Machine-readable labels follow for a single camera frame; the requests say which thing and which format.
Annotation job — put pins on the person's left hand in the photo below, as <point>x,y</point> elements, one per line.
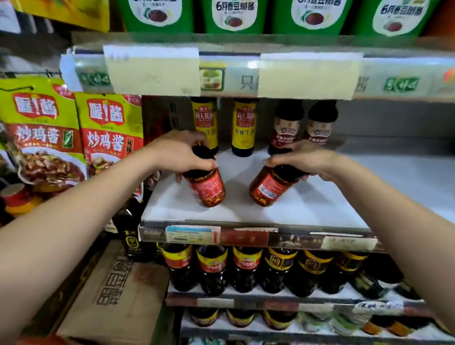
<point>173,151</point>

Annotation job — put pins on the handwritten white price tag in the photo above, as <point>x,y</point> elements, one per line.
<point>378,308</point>

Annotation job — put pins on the row of short sauce jars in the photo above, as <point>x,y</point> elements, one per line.
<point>240,317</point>

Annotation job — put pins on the person's left forearm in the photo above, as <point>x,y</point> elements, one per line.
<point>46,242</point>

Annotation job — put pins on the orange and green sauce tubs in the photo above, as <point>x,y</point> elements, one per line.
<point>313,9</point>

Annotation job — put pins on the orange squeeze bottle red cap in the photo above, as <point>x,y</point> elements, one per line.
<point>18,199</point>

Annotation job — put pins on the row of green sauce tubs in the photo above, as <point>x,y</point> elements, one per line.
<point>234,8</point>
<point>155,1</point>

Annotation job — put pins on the hanging yellow sauce packets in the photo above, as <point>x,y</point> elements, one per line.
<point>40,130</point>

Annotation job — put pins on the vinegar bottle red cap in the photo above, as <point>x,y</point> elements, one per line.
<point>320,123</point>
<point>286,128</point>

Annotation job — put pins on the printed brown cardboard box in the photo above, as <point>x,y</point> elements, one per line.
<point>117,299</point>

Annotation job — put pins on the dark gold patterned box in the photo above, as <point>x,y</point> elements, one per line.
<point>66,287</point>

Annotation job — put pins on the row of large dark bottles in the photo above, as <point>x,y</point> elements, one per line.
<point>211,264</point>

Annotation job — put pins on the person's right forearm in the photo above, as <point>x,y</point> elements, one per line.
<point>416,234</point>

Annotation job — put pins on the dark bottle pale label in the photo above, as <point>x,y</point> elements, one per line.
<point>111,225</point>

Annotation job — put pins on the green tub yellow lid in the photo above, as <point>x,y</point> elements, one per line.
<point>396,14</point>

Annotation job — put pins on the person's right hand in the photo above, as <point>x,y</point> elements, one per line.
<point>308,159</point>

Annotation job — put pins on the large black jug gold emblem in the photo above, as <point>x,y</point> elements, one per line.
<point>134,241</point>

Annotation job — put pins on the yellow label soy sauce bottle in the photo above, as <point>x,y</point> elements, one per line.
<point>205,122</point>
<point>243,128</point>

